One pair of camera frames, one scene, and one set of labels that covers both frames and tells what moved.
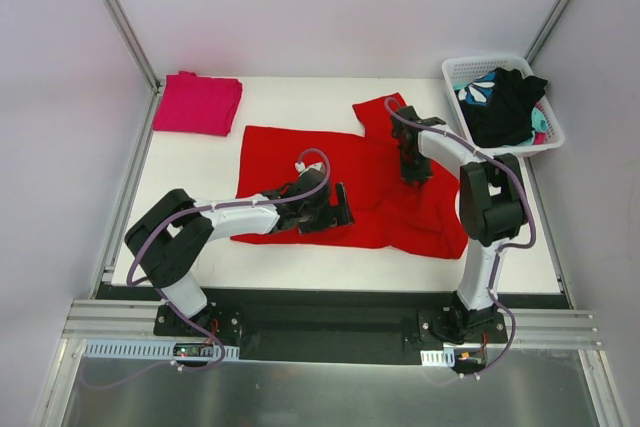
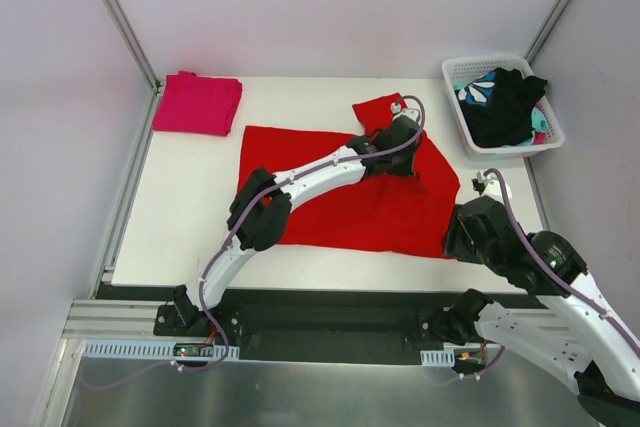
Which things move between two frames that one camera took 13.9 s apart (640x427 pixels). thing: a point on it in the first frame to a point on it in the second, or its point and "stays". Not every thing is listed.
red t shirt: [388, 210] stays
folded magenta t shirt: [196, 104] stays
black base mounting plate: [324, 326] stays
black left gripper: [329, 209] to [400, 165]
